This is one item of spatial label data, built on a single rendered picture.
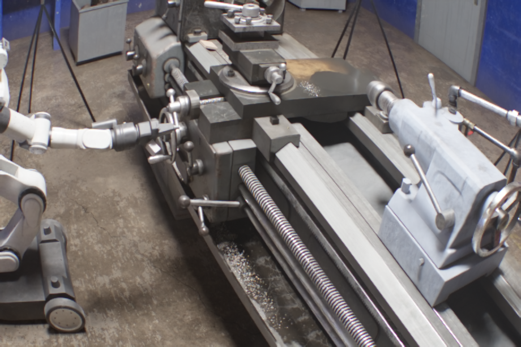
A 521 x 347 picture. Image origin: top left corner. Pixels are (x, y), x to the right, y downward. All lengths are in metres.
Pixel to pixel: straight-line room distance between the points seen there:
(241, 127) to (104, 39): 2.82
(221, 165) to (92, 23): 2.81
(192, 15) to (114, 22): 2.06
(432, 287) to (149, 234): 1.72
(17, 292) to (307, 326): 1.22
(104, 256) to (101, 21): 2.38
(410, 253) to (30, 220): 1.37
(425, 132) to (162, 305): 1.42
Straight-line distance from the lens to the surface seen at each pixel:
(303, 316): 1.84
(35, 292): 2.23
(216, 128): 1.83
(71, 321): 2.22
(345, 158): 2.01
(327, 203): 1.58
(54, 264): 2.31
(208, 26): 2.55
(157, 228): 2.75
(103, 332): 2.26
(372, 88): 1.63
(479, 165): 1.32
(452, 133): 1.42
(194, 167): 1.95
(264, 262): 2.02
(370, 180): 1.92
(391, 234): 1.45
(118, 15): 4.48
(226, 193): 1.91
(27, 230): 2.11
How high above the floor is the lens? 1.77
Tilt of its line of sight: 34 degrees down
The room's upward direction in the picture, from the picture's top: 5 degrees clockwise
